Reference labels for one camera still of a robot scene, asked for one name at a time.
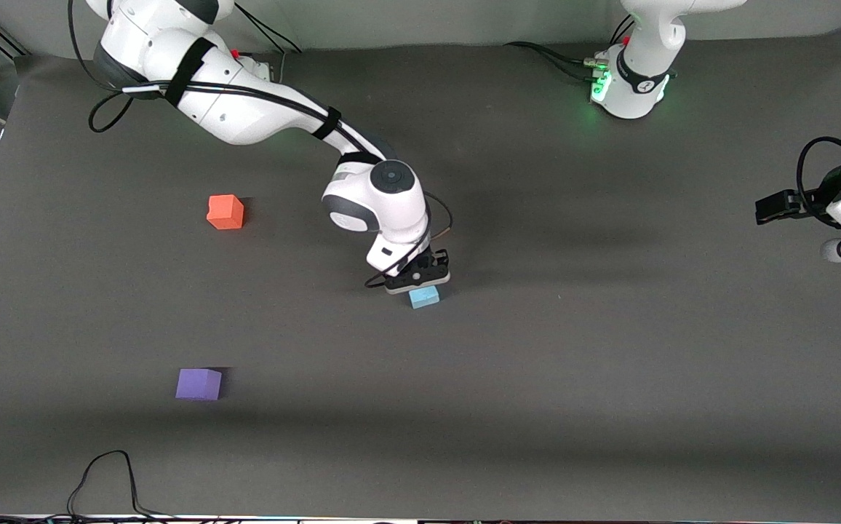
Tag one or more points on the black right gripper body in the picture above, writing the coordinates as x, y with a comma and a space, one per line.
436, 260

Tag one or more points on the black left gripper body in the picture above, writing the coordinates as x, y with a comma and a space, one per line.
820, 195

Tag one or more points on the light blue foam block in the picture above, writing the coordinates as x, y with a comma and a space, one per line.
425, 298

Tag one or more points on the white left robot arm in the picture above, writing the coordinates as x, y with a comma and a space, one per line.
646, 44

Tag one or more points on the orange foam block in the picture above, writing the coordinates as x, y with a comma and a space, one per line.
225, 211

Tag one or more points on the purple foam block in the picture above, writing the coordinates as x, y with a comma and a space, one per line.
198, 384

